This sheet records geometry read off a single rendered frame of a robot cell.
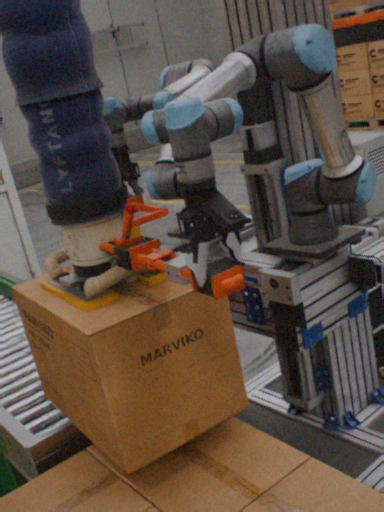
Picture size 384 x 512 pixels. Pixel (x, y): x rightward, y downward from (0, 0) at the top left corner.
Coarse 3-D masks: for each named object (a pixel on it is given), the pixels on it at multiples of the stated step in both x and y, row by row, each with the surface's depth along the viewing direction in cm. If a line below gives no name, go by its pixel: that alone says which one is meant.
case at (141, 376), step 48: (144, 288) 168; (192, 288) 161; (48, 336) 177; (96, 336) 147; (144, 336) 154; (192, 336) 162; (48, 384) 197; (96, 384) 154; (144, 384) 156; (192, 384) 164; (240, 384) 174; (96, 432) 169; (144, 432) 158; (192, 432) 167
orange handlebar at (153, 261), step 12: (132, 204) 208; (144, 204) 203; (144, 216) 188; (156, 216) 190; (120, 240) 167; (156, 252) 147; (168, 252) 146; (144, 264) 149; (156, 264) 143; (240, 276) 123; (228, 288) 122
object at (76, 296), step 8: (64, 272) 181; (48, 280) 185; (56, 280) 183; (48, 288) 181; (56, 288) 178; (64, 288) 175; (72, 288) 173; (80, 288) 169; (64, 296) 171; (72, 296) 168; (80, 296) 166; (96, 296) 163; (104, 296) 163; (112, 296) 163; (72, 304) 167; (80, 304) 162; (88, 304) 160; (96, 304) 161; (104, 304) 162; (88, 312) 160
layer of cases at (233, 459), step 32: (96, 448) 196; (192, 448) 185; (224, 448) 182; (256, 448) 179; (288, 448) 176; (32, 480) 187; (64, 480) 184; (96, 480) 180; (128, 480) 177; (160, 480) 174; (192, 480) 172; (224, 480) 169; (256, 480) 166; (288, 480) 163; (320, 480) 161; (352, 480) 159
